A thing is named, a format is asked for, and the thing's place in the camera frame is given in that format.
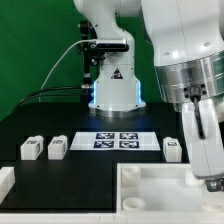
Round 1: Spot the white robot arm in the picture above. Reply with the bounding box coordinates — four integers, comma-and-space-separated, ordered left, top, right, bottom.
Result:
73, 0, 224, 192

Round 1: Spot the white block left edge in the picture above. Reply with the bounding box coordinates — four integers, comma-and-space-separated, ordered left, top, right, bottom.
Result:
0, 167, 15, 204

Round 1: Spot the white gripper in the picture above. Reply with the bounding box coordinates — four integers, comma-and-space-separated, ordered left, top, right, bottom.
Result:
182, 99, 224, 192

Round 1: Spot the black cable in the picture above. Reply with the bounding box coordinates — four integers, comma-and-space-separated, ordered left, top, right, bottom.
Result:
13, 85, 84, 114

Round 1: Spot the white cable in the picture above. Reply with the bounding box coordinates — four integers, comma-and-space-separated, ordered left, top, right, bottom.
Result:
38, 39, 98, 103

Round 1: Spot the white square tabletop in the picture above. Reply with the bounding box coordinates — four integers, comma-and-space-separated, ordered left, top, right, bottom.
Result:
116, 163, 224, 213

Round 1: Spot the white front rail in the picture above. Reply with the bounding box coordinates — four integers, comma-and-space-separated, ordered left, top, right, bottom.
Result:
0, 213, 224, 224

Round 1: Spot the white marker sheet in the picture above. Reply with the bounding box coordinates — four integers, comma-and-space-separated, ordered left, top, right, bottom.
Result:
70, 132, 160, 151

